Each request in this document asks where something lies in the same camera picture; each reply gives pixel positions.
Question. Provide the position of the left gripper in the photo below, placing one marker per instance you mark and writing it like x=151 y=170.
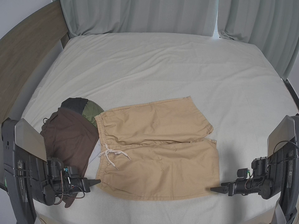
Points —
x=79 y=185

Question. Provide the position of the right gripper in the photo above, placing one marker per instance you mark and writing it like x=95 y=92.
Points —
x=241 y=188

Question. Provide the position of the tan shorts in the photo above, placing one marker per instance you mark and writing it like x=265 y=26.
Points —
x=158 y=148

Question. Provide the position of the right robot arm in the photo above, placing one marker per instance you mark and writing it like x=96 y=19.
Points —
x=282 y=134

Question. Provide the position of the bed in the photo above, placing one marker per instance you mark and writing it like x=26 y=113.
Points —
x=163 y=66

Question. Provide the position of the brown shorts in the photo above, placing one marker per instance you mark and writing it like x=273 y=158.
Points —
x=70 y=139

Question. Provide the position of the green and black garment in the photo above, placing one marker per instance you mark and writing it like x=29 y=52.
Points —
x=91 y=111

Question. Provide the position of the pale green curtain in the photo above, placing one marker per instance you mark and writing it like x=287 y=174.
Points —
x=261 y=13
x=140 y=8

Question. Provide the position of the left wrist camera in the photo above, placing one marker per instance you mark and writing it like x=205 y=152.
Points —
x=71 y=171

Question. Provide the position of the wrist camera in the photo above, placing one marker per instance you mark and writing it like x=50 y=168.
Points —
x=243 y=173
x=71 y=171

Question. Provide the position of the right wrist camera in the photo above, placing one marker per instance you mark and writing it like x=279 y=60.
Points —
x=243 y=173

